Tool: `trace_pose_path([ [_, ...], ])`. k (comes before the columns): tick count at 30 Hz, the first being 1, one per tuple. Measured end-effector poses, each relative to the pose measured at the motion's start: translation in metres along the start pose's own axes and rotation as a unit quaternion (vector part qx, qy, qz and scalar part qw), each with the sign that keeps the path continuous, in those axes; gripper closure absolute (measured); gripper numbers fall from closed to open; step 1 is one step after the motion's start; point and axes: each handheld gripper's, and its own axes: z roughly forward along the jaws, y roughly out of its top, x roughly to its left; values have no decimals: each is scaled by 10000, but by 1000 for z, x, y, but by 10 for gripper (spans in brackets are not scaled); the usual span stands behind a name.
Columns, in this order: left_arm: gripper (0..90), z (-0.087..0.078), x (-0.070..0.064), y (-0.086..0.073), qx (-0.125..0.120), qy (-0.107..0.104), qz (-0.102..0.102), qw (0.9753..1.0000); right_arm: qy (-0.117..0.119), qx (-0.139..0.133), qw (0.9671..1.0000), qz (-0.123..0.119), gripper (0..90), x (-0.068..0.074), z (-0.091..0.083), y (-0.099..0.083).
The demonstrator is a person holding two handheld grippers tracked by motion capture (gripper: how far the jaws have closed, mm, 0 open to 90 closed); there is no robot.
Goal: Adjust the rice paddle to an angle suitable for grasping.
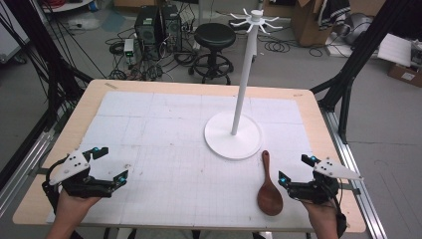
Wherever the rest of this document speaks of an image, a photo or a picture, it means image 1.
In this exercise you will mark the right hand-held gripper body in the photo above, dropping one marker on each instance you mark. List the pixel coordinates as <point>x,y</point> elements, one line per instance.
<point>331,169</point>

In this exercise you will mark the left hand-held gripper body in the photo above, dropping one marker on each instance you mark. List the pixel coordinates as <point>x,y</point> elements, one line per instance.
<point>71,166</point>

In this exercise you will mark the brown wooden spoon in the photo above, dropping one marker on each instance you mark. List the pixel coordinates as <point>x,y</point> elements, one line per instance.
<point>269,199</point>

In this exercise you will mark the white hook rack stand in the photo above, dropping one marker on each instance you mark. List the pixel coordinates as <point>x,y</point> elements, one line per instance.
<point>244,76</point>

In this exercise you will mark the person's left hand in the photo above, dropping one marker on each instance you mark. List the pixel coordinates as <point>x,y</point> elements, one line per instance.
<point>71,209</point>

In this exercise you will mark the person's right hand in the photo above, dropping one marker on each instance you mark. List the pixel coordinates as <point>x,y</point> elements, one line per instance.
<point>323,215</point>

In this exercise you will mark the white grid mat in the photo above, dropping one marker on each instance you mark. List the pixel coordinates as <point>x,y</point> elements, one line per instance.
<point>166,149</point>

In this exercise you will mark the small grey power box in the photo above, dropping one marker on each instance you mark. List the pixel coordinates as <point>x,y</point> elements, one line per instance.
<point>129,46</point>

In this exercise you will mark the small cardboard box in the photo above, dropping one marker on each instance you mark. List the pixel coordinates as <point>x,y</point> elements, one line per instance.
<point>404,74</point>

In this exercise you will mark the black computer tower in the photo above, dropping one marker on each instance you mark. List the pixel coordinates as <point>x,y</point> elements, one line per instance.
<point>147,26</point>
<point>171,28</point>

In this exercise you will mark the white foam sheet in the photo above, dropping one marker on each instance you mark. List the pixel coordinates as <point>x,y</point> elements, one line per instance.
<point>394,49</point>

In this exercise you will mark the large cardboard box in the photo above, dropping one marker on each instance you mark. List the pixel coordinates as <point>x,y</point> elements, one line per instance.
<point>307,23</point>

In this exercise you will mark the grey round bag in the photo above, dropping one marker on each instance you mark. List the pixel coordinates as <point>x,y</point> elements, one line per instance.
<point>360,26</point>

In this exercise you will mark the striped dark cloth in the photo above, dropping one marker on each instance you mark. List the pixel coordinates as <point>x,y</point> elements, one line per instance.
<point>335,11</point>

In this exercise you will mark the black round stool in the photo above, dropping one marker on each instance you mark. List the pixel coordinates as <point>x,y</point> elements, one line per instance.
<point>215,36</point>

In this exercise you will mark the aluminium rail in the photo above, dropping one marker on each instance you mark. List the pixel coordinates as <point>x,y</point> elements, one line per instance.
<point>23,176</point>
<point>355,179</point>

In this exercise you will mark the black metal frame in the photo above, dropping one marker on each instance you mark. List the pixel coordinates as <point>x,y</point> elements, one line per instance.
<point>54,76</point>
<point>358,59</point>

